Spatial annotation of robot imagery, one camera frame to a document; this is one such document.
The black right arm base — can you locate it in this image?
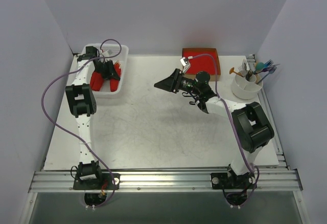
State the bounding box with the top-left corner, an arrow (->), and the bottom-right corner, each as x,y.
211,171 -> 259,209

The brown cardboard box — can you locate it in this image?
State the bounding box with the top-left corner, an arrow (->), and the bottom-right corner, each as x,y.
182,48 -> 221,81

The teal spoon in cup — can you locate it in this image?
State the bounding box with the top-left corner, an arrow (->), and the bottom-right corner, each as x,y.
255,62 -> 265,72

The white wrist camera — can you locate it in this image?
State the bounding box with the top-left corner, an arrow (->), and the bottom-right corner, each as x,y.
102,50 -> 112,57
180,56 -> 193,74

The white utensil holder cup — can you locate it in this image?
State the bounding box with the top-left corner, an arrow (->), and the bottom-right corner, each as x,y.
231,75 -> 263,100

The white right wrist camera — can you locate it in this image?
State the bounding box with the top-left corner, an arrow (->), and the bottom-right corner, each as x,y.
180,56 -> 193,74

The red rolled napkin left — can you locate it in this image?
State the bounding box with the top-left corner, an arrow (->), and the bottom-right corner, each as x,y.
90,71 -> 102,88

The white plastic basket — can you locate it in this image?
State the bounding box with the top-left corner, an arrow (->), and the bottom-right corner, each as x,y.
68,44 -> 130,100

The red paper napkin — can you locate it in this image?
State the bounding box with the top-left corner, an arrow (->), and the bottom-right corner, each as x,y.
110,61 -> 122,92

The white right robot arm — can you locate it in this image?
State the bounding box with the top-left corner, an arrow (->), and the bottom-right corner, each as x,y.
154,69 -> 274,188

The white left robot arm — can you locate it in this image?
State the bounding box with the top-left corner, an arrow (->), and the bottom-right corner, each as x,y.
65,46 -> 122,189

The aluminium rail frame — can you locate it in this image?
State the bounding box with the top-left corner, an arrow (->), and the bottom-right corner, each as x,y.
30,55 -> 309,223

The red napkin stack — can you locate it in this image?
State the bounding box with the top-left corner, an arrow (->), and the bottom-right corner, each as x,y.
182,49 -> 220,75

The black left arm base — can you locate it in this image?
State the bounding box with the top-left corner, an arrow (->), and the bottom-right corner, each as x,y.
73,173 -> 121,209

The silver metal fork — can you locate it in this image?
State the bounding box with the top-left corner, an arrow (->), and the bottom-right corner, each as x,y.
239,59 -> 253,81

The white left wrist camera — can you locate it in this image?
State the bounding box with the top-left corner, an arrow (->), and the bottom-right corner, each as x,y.
102,50 -> 112,57

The blue plastic fork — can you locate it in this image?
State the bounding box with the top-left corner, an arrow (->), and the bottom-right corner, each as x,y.
256,60 -> 279,85

